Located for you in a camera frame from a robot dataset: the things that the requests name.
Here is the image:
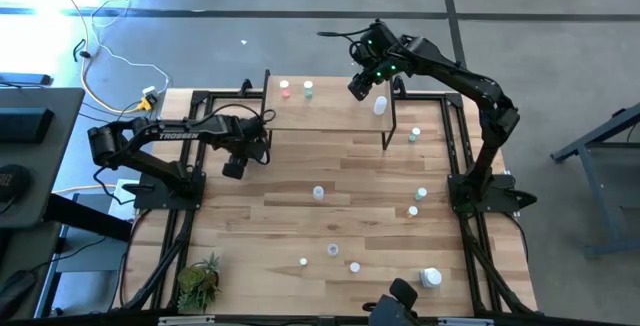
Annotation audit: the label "black desk beam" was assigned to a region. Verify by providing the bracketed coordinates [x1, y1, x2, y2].
[43, 193, 134, 242]

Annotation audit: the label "white box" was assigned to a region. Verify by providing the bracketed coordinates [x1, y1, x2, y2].
[108, 179, 139, 222]

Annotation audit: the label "silver bracket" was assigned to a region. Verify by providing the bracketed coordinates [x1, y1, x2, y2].
[158, 315, 216, 326]
[438, 317, 495, 326]

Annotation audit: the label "black floor cable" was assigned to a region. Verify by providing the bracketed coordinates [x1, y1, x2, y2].
[72, 38, 95, 63]

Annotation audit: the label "potted succulent plant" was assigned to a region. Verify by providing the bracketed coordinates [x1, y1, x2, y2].
[175, 251, 224, 313]

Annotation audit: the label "large white pill bottle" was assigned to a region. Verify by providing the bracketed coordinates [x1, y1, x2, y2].
[418, 267, 444, 289]

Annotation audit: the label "blue-grey metal table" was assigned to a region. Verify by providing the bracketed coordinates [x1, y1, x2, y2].
[549, 100, 640, 260]

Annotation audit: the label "white power adapter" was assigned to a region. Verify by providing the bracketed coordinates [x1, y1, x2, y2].
[134, 84, 160, 113]

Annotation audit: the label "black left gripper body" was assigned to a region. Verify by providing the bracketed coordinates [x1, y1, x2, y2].
[225, 115, 272, 163]

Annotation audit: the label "wooden shelf black legs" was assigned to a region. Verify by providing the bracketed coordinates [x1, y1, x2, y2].
[257, 69, 397, 152]

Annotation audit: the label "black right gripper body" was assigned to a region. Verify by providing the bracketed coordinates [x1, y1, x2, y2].
[349, 19, 404, 75]

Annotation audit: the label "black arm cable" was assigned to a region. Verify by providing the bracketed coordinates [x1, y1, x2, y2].
[199, 103, 277, 127]
[315, 24, 374, 40]

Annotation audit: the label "round black pad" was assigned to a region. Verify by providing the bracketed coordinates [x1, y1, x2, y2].
[0, 163, 31, 203]

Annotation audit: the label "dark grey desk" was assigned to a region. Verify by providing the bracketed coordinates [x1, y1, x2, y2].
[0, 87, 86, 230]

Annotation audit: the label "yellow floor cable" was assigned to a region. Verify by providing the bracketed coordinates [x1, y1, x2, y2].
[42, 0, 151, 116]

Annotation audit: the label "black box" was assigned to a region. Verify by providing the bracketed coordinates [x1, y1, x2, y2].
[0, 107, 55, 144]

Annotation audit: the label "white floor cable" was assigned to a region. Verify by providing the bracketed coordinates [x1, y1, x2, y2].
[89, 0, 171, 83]

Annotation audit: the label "dark flat device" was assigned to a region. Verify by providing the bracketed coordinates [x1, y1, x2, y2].
[0, 71, 53, 87]

